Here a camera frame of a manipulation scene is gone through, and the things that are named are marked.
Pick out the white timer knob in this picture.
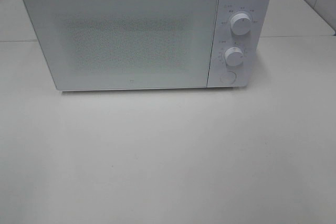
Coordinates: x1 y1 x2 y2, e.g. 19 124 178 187
224 47 244 67

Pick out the white microwave door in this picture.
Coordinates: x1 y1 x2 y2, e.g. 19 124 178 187
23 0 218 91

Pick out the upper white power knob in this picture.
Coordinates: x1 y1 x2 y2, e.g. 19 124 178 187
229 11 253 36

